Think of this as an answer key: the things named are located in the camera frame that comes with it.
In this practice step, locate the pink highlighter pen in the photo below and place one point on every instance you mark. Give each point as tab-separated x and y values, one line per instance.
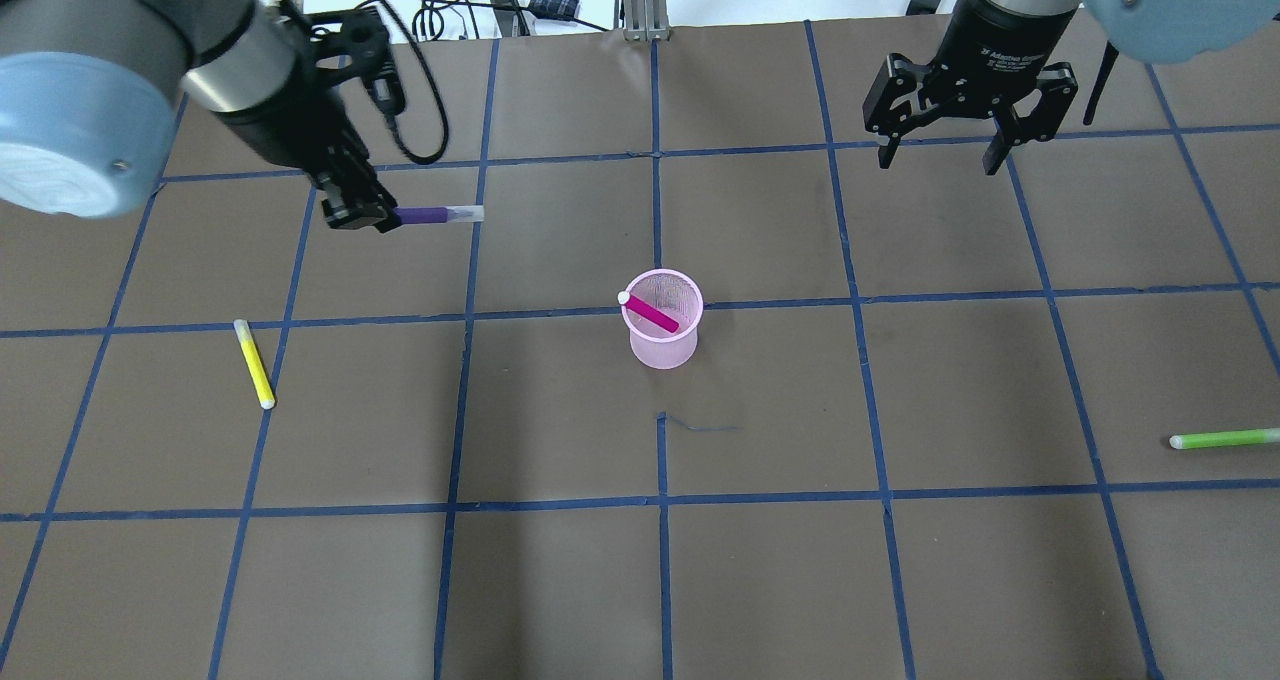
643	309

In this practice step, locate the green highlighter pen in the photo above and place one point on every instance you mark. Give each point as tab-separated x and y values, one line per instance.
1225	439

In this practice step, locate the purple highlighter pen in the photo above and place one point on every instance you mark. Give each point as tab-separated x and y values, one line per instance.
441	214

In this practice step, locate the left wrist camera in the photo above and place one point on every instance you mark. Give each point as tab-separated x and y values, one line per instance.
354	44

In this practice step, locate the blue checkered pouch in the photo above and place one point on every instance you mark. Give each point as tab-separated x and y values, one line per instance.
555	10

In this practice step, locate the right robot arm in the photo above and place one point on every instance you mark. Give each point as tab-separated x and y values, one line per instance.
1157	32

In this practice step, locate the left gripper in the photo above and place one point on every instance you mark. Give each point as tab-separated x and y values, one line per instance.
283	130

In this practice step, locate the pink mesh cup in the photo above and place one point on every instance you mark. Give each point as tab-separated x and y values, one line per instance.
662	310

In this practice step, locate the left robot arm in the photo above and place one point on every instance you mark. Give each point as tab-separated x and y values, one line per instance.
89	88

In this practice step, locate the yellow highlighter pen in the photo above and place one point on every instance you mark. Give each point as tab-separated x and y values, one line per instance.
255	366

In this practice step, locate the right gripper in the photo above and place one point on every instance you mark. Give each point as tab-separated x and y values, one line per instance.
992	42

